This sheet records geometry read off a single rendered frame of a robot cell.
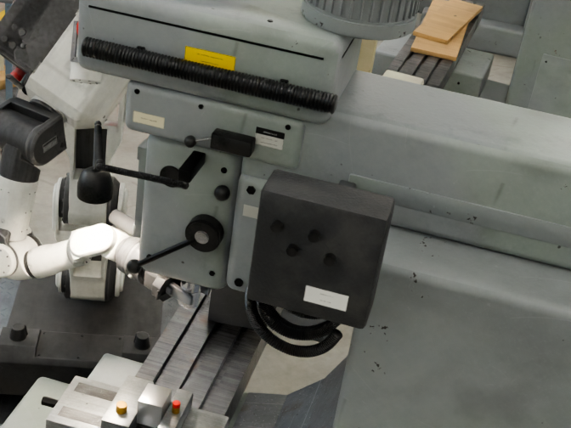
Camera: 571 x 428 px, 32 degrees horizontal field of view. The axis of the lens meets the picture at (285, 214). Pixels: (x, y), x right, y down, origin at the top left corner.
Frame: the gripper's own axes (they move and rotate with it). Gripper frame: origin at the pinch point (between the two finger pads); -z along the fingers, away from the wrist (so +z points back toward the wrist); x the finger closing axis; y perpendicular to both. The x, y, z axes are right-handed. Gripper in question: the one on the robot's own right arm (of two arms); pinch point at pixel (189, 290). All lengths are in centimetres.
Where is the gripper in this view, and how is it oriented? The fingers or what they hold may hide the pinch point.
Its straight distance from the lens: 214.3
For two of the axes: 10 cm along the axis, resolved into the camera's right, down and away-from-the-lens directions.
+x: 6.0, -3.4, 7.2
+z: -7.8, -4.2, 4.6
